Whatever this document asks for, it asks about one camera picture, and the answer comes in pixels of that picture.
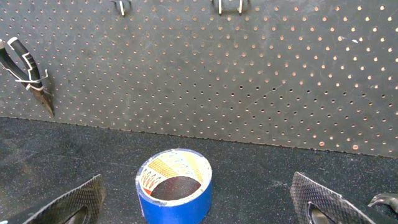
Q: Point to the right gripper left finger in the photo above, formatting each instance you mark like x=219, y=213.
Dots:
x=84, y=196

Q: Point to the roll of blue tape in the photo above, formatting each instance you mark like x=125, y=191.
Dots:
x=177, y=207

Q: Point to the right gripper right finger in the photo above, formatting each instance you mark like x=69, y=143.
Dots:
x=323, y=199

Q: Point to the black and white pliers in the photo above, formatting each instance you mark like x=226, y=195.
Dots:
x=27, y=63

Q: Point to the black pegboard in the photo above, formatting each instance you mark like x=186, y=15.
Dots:
x=199, y=77

